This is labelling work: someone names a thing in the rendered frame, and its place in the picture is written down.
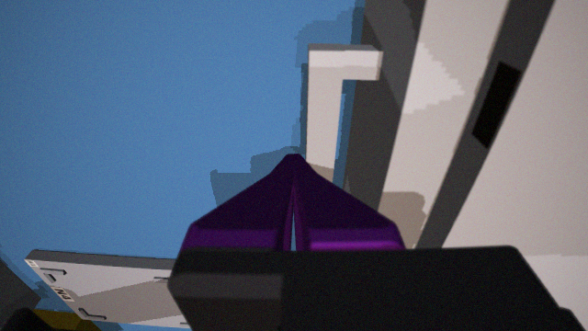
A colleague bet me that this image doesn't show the blue bench mat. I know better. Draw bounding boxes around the blue bench mat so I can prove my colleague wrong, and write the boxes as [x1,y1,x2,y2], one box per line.
[0,0,366,313]

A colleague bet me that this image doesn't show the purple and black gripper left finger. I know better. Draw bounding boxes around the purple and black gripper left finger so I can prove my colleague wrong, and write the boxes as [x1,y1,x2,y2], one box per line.
[178,154,293,254]

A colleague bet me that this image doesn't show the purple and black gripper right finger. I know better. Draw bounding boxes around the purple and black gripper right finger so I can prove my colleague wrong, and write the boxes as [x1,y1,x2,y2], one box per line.
[293,154,406,251]

